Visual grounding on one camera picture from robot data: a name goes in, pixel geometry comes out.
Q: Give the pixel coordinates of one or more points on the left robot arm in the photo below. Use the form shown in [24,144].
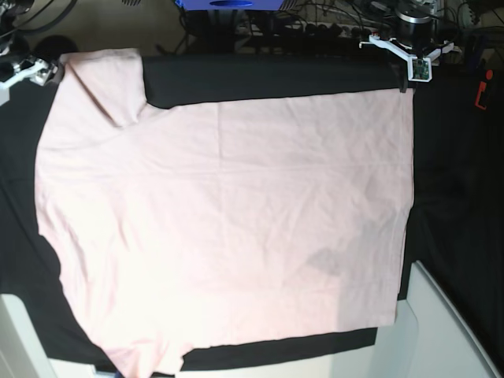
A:
[412,43]

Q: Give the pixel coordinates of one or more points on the red and black clamp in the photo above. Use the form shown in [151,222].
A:
[483,90]

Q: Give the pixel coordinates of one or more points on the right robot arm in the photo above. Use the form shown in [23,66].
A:
[13,34]

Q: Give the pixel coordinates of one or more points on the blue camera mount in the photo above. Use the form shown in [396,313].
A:
[261,5]

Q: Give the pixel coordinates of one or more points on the black power strip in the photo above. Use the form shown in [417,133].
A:
[301,29]

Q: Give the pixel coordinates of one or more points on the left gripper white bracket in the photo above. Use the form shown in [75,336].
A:
[419,66]

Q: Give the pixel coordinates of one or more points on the blue handled tool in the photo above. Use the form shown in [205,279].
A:
[474,49]

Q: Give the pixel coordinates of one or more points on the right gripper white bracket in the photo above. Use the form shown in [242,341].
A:
[35,70]

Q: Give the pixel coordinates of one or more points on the pink T-shirt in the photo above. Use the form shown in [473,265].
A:
[220,223]

